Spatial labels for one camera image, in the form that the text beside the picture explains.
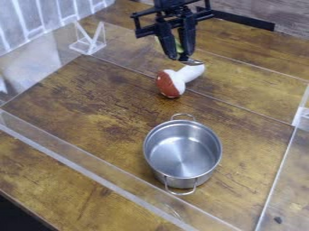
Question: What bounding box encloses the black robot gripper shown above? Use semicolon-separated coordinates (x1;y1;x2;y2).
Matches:
130;0;215;60

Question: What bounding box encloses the green handled metal spoon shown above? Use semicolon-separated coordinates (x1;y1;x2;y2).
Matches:
176;41;204;66

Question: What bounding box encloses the red white toy mushroom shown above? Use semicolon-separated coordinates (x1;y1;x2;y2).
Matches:
156;64;205;98

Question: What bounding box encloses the stainless steel pot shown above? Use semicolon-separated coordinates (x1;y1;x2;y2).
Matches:
142;113;224;196

